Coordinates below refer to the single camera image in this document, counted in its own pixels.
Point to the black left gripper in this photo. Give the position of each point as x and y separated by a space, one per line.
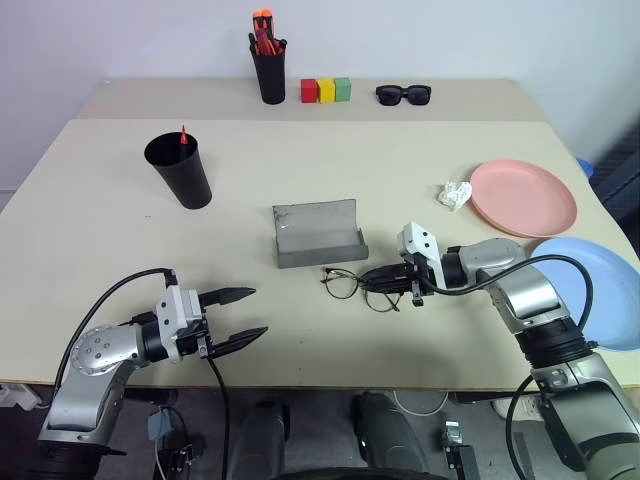
192 342

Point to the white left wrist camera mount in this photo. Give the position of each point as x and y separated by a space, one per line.
172 315

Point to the black pen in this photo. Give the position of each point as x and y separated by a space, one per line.
282 45

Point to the red wooden block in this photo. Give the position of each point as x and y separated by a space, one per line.
309 92

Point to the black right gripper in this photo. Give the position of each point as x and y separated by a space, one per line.
421 277

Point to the black floor device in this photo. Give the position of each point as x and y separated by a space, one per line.
460 455

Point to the red and black marker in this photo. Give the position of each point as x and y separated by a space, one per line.
183 136

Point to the white paper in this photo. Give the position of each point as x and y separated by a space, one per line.
455 194

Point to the thin tortoiseshell eyeglasses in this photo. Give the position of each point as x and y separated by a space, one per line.
325 288

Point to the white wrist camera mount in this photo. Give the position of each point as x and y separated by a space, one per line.
172 315
420 240

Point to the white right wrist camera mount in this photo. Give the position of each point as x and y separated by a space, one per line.
420 240

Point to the red pen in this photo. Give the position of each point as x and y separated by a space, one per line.
265 47

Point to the black plastic cup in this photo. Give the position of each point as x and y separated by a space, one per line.
187 180

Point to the blue plate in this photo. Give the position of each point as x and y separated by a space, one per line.
610 300

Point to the dark mesh chair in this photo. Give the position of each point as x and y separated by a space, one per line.
620 180

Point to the black pen holder cup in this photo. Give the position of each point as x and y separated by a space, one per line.
271 80

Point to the yellow wooden block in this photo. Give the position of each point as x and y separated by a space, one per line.
326 91

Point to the black sunglasses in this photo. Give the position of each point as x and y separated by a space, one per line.
389 96

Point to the small grey box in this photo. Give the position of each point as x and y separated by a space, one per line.
161 425

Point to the blue round container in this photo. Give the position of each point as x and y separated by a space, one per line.
584 166

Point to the grey glasses case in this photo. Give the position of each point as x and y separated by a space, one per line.
315 235

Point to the orange capped marker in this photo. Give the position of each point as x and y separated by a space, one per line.
258 15
267 14

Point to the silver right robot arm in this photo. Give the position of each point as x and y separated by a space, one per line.
530 295

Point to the green wooden block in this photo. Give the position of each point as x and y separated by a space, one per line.
342 90

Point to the pink plate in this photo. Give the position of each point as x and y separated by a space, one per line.
522 197

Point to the dark rounded shape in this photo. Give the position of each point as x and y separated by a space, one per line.
387 435
260 440

